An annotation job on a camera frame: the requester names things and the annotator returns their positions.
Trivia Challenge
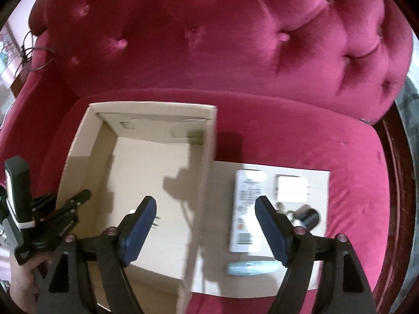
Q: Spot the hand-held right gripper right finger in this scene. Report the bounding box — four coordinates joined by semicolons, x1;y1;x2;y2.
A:
255;195;377;314

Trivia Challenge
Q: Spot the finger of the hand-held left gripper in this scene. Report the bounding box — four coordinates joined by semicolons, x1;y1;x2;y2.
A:
36;208;81;246
33;189;91;218

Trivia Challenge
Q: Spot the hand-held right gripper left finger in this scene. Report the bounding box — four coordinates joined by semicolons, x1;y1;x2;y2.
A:
33;195;158;314

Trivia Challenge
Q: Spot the black tape roll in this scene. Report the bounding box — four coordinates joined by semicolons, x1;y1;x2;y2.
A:
293;204;323;229

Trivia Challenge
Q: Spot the light blue tube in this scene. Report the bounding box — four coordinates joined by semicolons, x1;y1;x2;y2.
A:
227;259;280;276

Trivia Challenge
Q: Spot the white remote control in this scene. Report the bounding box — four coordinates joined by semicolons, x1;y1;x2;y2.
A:
229;169;267;253

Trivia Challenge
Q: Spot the white charger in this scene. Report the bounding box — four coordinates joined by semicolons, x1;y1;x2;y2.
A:
274;174;311;203

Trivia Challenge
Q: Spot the cardboard box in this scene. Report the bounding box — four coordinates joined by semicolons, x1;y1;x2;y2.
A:
54;101;218;313

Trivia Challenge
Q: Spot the person's left hand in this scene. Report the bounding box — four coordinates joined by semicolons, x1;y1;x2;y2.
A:
9;253;49;308

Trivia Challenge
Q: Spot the beige paper sheet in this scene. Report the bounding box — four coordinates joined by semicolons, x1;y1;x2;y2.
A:
190;162;331;296

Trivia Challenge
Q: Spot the grey plaid cloth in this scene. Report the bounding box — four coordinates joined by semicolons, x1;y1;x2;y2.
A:
394;78;419;301

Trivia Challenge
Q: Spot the red tufted velvet sofa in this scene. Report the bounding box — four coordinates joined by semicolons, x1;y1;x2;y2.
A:
0;0;415;314

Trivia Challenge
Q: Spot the black cable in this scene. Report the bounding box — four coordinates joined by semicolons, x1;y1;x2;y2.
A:
19;31;54;72

